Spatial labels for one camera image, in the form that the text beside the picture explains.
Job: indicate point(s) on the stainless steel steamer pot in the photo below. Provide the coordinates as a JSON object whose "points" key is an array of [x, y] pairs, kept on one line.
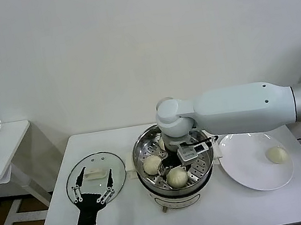
{"points": [[180, 201]]}

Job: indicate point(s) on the white side table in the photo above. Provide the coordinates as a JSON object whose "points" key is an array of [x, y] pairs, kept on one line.
{"points": [[11, 141]]}

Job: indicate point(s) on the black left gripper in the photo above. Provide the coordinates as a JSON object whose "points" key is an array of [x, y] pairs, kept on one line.
{"points": [[86, 212]]}

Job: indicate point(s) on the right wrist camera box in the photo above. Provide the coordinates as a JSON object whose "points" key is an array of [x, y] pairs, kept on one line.
{"points": [[189, 153]]}

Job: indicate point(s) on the white steamed baozi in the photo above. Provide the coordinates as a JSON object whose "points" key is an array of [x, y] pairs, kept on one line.
{"points": [[177, 178], [152, 165], [276, 155], [161, 145]]}

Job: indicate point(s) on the perforated steel steamer basket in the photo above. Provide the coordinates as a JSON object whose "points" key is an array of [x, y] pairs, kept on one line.
{"points": [[203, 167]]}

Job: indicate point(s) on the white round plate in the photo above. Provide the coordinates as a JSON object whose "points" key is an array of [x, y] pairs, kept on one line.
{"points": [[249, 165]]}

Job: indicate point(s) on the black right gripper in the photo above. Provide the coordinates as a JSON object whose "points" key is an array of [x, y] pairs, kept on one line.
{"points": [[171, 162]]}

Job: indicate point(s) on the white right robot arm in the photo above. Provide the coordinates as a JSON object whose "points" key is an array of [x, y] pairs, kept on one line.
{"points": [[239, 109]]}

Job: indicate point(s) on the round glass lid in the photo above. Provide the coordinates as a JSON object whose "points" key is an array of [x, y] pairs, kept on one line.
{"points": [[97, 174]]}

